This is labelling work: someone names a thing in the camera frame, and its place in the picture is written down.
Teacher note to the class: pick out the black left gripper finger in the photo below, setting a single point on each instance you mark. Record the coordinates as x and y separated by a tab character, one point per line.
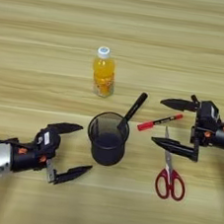
71	173
67	127

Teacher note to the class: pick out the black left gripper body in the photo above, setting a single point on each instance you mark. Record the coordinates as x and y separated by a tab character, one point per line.
25	159

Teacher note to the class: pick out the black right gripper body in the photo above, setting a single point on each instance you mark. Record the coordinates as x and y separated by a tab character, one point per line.
223	139

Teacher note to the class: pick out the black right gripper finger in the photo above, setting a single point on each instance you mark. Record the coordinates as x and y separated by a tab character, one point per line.
181	105
175	147

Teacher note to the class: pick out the black mesh pen cup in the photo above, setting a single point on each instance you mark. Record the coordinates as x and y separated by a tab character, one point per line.
107	150

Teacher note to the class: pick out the orange juice bottle white cap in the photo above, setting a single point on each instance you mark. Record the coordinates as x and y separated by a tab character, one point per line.
103	75

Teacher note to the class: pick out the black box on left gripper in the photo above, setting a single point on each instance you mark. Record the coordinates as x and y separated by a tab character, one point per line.
47	141

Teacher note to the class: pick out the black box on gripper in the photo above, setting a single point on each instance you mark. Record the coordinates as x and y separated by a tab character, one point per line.
47	141
206	115

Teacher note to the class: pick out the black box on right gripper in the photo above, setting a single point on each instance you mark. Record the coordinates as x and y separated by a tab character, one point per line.
206	115

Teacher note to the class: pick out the red marker pen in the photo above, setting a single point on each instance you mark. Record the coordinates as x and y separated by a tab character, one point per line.
145	125

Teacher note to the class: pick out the black marker pen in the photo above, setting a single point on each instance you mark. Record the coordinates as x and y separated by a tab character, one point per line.
134	107

